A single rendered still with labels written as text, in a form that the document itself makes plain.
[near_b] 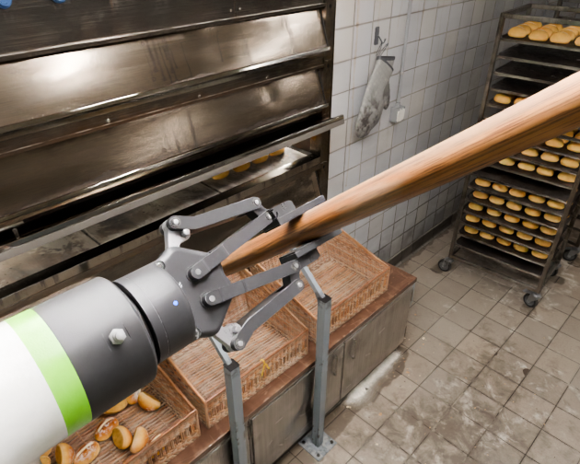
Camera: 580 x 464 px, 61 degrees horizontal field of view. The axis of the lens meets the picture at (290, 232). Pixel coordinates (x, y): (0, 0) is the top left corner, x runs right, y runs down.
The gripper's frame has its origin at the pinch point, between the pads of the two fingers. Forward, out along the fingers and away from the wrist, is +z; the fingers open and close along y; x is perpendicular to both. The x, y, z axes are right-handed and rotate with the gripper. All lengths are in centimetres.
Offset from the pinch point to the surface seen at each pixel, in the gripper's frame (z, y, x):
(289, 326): 86, 42, -146
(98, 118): 36, -59, -111
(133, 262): 39, -14, -152
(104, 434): 2, 38, -159
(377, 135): 199, -19, -143
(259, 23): 110, -75, -100
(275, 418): 62, 73, -152
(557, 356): 230, 148, -124
